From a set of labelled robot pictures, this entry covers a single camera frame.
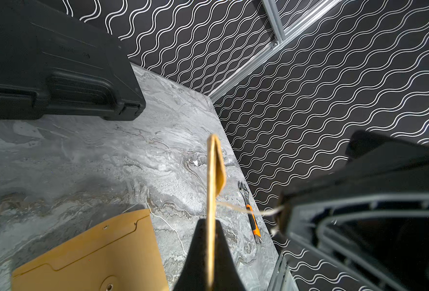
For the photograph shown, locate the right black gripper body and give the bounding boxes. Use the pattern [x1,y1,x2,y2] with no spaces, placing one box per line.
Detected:
[276,130,429,291]

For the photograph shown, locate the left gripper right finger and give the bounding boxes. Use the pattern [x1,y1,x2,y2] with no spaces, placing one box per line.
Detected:
[213,220,245,291]

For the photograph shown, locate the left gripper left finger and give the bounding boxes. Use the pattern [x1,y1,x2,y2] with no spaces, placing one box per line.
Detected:
[174,219,207,291]

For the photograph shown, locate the brown file bag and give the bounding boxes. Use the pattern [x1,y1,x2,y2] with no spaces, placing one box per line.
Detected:
[11,206,169,291]
[205,134,226,291]

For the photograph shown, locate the black plastic tool case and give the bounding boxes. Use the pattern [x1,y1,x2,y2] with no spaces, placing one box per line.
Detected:
[0,1,146,121]

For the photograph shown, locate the orange handled adjustable wrench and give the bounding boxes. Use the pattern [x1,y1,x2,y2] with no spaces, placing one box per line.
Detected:
[238,181,262,244]

